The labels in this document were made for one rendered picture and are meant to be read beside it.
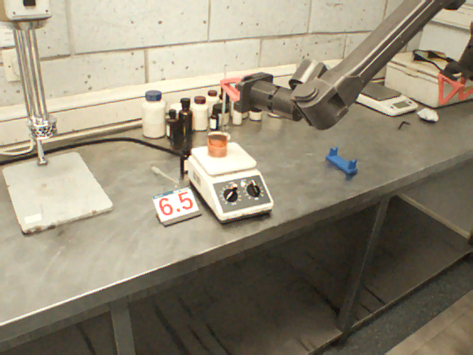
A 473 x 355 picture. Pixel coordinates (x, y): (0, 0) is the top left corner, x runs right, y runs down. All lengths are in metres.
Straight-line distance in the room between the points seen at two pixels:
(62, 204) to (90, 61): 0.49
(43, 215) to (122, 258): 0.22
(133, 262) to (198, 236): 0.15
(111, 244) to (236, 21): 0.92
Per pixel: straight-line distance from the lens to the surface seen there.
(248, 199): 0.93
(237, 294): 1.70
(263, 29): 1.59
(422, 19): 0.87
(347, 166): 1.19
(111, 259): 0.84
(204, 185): 0.95
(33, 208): 1.00
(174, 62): 1.42
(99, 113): 1.32
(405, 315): 1.91
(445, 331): 1.38
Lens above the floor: 1.29
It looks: 31 degrees down
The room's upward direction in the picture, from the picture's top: 4 degrees clockwise
